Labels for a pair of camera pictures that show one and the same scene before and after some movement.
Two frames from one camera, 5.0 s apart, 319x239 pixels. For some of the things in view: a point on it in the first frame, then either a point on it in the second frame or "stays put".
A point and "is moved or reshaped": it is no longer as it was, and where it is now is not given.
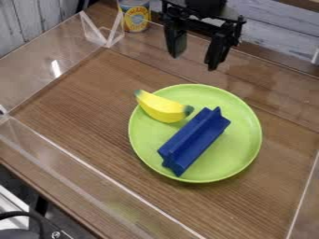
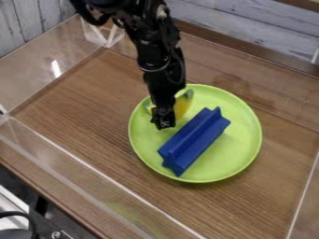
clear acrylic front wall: (97, 202) stays put
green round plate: (232, 150) stays put
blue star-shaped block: (178, 150) stays put
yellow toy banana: (158, 108) is moved or reshaped
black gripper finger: (218, 45) → (162, 115)
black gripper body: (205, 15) → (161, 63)
